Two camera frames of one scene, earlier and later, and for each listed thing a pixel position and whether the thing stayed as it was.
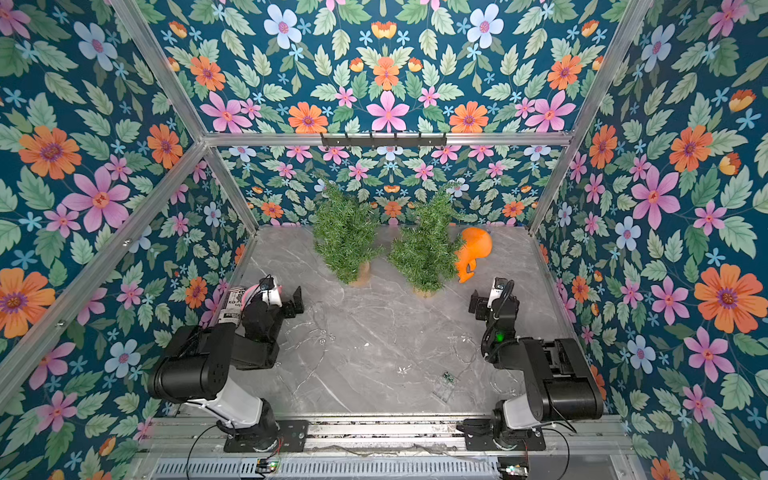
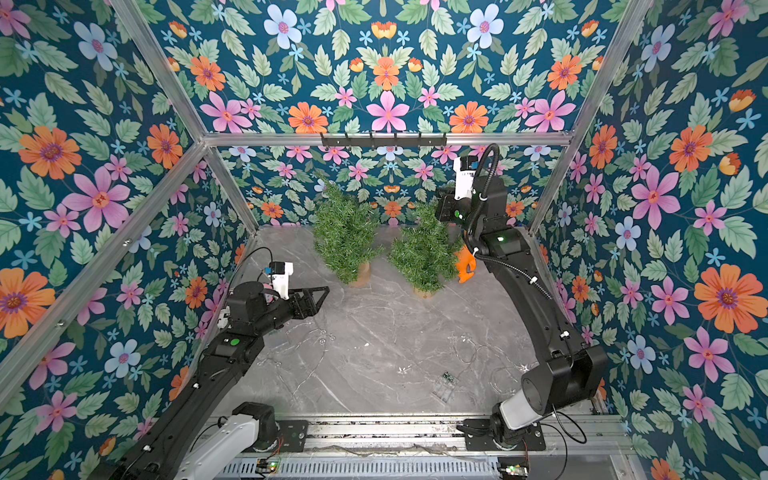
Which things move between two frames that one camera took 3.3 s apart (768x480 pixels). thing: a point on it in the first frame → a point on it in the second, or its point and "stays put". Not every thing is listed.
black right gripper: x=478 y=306 → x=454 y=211
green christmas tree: x=427 y=250 stays put
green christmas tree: x=347 y=234 stays put
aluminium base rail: x=393 y=437 stays put
